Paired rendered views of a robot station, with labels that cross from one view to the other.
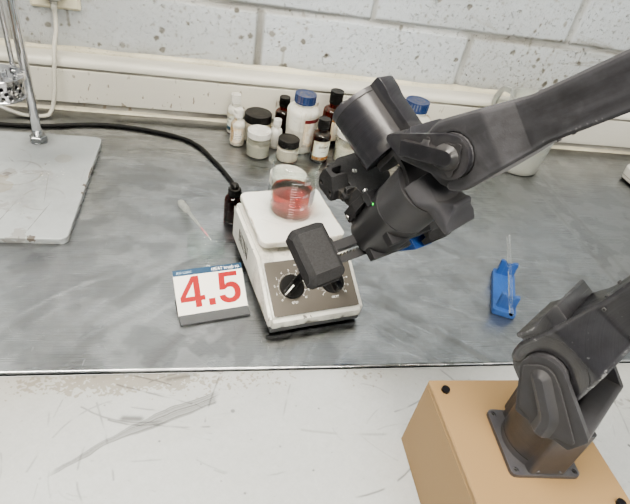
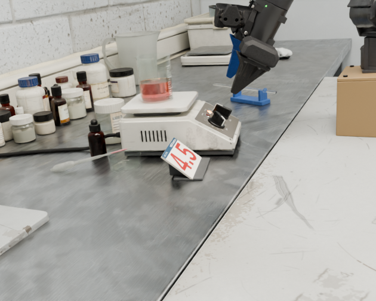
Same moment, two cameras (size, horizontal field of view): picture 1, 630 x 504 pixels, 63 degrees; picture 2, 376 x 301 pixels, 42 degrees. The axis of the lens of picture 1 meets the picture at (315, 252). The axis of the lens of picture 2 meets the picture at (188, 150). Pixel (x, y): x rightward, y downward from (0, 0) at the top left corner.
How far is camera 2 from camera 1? 0.70 m
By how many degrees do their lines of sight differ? 47
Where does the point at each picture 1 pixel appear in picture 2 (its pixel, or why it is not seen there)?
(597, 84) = not seen: outside the picture
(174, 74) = not seen: outside the picture
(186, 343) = (220, 180)
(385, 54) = (31, 45)
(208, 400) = (278, 177)
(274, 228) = (172, 103)
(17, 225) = not seen: outside the picture
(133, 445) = (302, 202)
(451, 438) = (375, 77)
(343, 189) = (240, 14)
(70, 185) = not seen: outside the picture
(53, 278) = (94, 225)
